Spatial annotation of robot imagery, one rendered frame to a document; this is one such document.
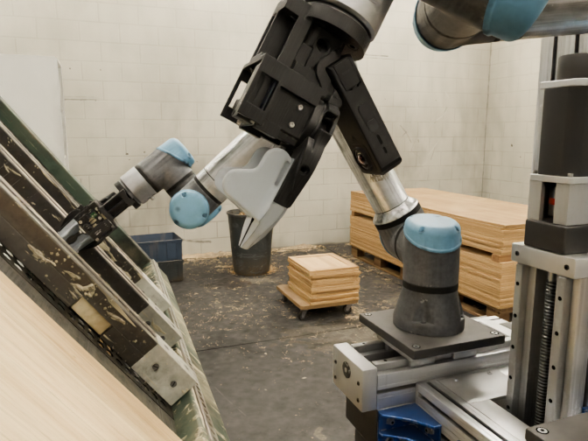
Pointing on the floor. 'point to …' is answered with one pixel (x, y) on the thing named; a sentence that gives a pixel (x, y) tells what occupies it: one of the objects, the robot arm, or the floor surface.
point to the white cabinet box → (37, 97)
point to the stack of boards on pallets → (482, 253)
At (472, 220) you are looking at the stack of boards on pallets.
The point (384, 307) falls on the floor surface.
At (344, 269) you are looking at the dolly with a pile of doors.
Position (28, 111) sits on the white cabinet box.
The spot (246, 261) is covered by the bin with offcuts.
